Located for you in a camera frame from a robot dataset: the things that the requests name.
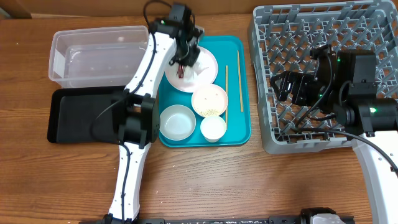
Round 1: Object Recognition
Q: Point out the red snack wrapper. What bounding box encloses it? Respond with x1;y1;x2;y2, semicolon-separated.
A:
177;65;185;79

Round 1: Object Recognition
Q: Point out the white round plate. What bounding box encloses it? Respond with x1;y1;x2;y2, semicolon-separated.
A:
165;47;218;93

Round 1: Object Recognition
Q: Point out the white cup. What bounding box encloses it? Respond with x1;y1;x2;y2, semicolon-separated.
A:
200;116;226;142

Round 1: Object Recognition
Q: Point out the white napkin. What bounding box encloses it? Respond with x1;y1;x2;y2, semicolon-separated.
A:
171;51;210;83

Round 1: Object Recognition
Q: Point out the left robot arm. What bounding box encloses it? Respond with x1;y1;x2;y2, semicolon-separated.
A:
103;18;205;223

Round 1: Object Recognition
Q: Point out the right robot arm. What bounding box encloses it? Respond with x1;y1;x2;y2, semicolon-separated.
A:
270;45;397;223

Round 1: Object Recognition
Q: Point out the grey dishwasher rack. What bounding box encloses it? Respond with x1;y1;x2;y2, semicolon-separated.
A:
248;1;397;154

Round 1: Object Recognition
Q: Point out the teal serving tray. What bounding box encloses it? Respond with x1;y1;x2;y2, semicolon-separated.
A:
159;35;251;148

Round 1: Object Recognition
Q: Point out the grey-white empty bowl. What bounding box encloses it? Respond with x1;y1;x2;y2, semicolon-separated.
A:
160;105;196;141

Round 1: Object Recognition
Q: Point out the clear plastic bin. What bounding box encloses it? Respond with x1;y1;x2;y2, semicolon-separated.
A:
49;26;149;88

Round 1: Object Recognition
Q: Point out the black plastic tray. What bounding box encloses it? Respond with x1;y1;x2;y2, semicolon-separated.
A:
47;86;134;144

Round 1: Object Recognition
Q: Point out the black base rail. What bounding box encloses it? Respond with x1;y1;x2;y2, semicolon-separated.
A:
79;207;355;224

